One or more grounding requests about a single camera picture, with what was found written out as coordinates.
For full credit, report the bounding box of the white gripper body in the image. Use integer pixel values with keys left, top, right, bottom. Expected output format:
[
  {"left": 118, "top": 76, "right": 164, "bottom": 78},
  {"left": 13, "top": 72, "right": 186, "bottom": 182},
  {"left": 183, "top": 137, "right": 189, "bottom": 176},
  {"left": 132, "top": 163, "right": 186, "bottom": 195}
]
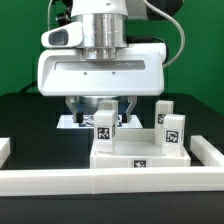
[{"left": 38, "top": 43, "right": 166, "bottom": 96}]

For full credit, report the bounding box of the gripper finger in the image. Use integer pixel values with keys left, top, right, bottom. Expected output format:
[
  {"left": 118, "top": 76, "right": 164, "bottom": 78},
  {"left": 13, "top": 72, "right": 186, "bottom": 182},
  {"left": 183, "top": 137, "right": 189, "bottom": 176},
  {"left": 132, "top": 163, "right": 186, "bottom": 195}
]
[
  {"left": 122, "top": 96, "right": 137, "bottom": 123},
  {"left": 65, "top": 96, "right": 83, "bottom": 123}
]

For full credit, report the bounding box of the white square table top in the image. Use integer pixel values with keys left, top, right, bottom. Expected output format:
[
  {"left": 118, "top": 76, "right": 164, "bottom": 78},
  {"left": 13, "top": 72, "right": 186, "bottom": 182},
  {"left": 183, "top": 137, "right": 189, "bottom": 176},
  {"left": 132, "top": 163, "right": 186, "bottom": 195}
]
[{"left": 90, "top": 128, "right": 191, "bottom": 168}]

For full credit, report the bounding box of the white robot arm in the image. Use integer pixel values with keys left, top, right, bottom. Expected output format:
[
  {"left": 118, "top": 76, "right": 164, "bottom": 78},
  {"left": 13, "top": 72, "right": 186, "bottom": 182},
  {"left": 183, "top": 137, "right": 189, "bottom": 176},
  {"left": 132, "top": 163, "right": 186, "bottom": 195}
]
[{"left": 38, "top": 0, "right": 184, "bottom": 123}]

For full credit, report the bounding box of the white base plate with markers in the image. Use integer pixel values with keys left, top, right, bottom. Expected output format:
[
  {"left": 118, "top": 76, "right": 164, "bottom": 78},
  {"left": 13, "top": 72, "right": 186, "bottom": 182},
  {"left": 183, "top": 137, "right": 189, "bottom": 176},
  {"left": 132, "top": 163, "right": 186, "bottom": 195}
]
[{"left": 57, "top": 115, "right": 142, "bottom": 129}]

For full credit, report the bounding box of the black cable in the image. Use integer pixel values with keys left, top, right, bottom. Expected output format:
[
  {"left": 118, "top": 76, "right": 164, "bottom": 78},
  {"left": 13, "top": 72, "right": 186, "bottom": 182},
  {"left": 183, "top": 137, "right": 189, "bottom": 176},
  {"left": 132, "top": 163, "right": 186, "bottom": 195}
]
[{"left": 19, "top": 81, "right": 39, "bottom": 94}]

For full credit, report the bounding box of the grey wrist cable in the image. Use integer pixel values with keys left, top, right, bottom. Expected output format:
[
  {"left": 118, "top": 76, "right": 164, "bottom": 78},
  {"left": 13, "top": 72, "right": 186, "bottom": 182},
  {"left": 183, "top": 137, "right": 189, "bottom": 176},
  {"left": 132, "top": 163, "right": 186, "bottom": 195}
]
[{"left": 143, "top": 0, "right": 186, "bottom": 69}]

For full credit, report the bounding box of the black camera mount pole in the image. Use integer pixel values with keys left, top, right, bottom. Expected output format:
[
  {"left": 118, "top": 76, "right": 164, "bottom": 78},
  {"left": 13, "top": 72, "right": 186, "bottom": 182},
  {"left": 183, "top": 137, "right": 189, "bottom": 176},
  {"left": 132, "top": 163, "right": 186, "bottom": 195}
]
[{"left": 56, "top": 0, "right": 73, "bottom": 26}]

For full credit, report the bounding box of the white thin cable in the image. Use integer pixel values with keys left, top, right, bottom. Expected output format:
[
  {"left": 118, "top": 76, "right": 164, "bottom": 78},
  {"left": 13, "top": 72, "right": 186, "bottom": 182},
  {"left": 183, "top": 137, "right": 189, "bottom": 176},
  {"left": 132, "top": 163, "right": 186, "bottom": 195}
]
[{"left": 47, "top": 0, "right": 55, "bottom": 30}]

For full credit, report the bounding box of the white U-shaped fence wall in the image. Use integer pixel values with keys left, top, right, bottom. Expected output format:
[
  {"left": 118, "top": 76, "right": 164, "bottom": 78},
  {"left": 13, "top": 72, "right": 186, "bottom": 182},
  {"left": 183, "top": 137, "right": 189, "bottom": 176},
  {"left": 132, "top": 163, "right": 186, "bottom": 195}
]
[{"left": 0, "top": 138, "right": 224, "bottom": 196}]

